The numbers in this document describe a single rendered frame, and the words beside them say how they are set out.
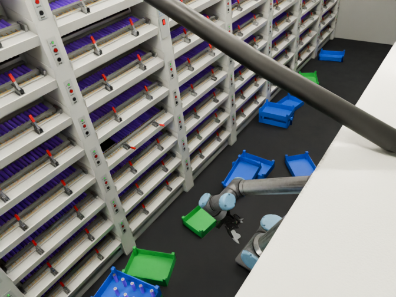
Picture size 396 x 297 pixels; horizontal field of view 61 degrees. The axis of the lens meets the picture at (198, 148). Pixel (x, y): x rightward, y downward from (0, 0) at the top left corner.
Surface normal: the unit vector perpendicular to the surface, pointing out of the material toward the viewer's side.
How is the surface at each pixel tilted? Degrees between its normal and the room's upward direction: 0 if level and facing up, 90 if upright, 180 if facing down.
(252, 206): 0
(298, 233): 0
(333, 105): 54
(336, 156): 0
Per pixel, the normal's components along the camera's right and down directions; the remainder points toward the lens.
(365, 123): -0.33, 0.04
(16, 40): 0.11, -0.67
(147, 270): -0.11, -0.78
